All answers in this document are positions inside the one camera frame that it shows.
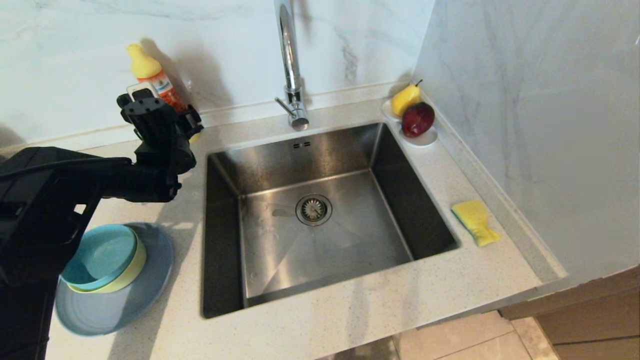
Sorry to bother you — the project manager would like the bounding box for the orange dish soap bottle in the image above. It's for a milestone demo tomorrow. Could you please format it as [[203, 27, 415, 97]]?
[[126, 43, 202, 144]]

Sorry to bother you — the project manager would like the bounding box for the blue-grey plate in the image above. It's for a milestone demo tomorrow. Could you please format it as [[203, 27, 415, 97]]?
[[54, 222, 175, 337]]

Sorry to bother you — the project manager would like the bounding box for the dark red apple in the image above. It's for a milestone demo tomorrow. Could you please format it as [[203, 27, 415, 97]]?
[[401, 102, 436, 138]]

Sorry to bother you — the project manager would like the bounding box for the metal sink drain strainer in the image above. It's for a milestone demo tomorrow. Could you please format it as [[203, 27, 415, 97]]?
[[295, 193, 333, 227]]

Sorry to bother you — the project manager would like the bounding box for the yellow pear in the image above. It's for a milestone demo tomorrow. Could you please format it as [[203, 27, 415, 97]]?
[[390, 79, 424, 117]]

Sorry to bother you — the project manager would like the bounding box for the chrome kitchen faucet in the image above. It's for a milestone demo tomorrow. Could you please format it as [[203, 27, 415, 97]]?
[[273, 0, 311, 132]]

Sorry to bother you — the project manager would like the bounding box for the beige wooden cabinet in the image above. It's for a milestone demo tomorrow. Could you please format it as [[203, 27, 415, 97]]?
[[498, 265, 640, 360]]

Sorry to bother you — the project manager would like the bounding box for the white framed wrist camera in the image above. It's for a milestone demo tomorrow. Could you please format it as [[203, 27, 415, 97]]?
[[126, 82, 161, 102]]

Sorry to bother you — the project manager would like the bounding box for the stainless steel sink basin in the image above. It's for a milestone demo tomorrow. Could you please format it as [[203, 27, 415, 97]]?
[[201, 121, 461, 320]]

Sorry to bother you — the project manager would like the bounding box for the yellow-green bowl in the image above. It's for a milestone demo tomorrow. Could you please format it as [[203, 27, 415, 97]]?
[[66, 239, 148, 294]]

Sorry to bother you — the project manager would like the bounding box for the teal bowl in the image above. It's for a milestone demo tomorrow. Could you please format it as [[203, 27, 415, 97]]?
[[60, 224, 138, 292]]

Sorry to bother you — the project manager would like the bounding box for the yellow and green sponge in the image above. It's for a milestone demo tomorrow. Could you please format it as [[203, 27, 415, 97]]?
[[451, 199, 501, 248]]

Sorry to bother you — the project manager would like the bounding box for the small white dish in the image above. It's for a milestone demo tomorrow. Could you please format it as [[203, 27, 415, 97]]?
[[400, 125, 439, 148], [381, 99, 402, 122]]

